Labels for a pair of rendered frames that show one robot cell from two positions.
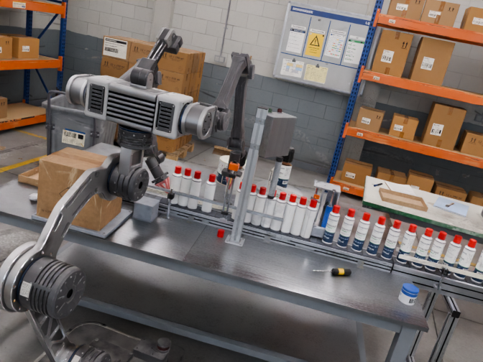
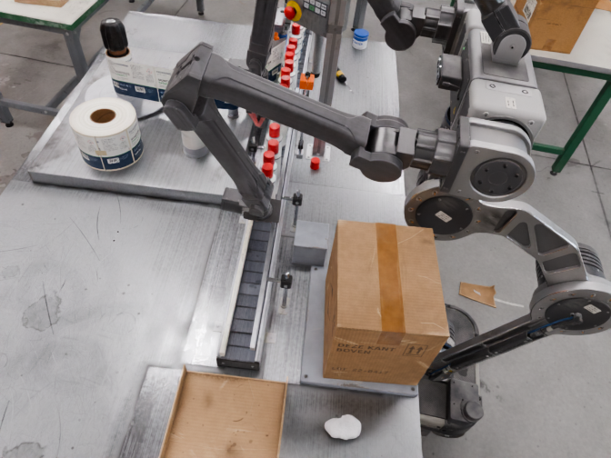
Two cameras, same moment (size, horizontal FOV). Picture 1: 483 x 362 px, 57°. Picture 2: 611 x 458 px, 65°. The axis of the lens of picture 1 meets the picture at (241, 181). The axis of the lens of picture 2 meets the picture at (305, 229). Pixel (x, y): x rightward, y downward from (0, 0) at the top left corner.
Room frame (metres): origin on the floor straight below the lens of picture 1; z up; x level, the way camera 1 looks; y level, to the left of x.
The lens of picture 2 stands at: (2.19, 1.32, 2.00)
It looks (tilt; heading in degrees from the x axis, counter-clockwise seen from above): 50 degrees down; 262
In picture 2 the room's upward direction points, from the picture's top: 7 degrees clockwise
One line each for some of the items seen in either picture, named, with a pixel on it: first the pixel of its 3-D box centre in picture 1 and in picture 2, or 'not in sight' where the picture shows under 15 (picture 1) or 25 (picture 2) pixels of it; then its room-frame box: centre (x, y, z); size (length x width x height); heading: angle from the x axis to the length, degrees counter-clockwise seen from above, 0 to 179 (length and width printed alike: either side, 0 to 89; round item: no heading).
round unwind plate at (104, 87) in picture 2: (279, 190); (128, 95); (2.73, -0.25, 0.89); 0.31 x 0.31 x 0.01
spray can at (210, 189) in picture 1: (209, 193); (273, 151); (2.17, 0.15, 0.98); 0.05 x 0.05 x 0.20
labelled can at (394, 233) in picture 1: (392, 239); not in sight; (2.06, -0.79, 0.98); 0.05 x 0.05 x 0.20
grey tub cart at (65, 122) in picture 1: (82, 133); not in sight; (4.43, 1.70, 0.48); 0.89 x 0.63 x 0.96; 6
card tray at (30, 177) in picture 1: (58, 178); (224, 435); (2.27, 0.99, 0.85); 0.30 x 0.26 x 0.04; 83
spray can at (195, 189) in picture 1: (195, 189); (272, 167); (2.18, 0.23, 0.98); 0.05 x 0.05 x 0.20
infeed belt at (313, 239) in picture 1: (233, 222); (278, 149); (2.15, 0.00, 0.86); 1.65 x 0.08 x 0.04; 83
